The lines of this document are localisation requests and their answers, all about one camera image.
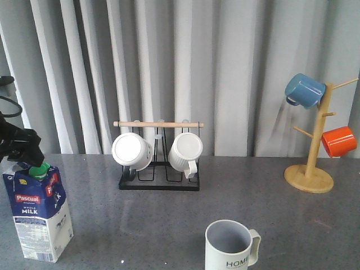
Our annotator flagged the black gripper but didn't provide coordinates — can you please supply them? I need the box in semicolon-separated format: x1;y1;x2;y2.
1;114;44;167

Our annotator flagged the orange enamel mug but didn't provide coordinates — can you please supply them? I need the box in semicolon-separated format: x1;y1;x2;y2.
321;126;357;158

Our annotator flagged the white ribbed mug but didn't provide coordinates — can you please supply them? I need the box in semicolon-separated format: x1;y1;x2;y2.
168;132;203;179

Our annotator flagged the blue white milk carton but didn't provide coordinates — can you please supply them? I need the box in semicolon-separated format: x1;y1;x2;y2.
2;163;74;263

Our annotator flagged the white smooth mug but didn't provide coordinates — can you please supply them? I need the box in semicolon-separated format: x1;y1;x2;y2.
111;132;153;171

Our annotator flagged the cream HOME mug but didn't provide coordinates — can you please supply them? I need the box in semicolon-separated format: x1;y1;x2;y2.
205;219;261;269

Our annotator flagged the grey pleated curtain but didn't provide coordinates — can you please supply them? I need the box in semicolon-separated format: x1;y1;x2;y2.
1;1;359;157

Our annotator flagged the wooden mug tree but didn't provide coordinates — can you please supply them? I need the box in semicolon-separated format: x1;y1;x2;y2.
284;78;359;194

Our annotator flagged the black wire mug rack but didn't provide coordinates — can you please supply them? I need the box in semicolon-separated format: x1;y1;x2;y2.
113;120;204;191

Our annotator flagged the blue enamel mug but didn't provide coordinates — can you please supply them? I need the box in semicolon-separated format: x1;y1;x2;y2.
285;73;326;109

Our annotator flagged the black cable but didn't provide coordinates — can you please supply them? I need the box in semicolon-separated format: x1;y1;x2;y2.
0;75;23;118

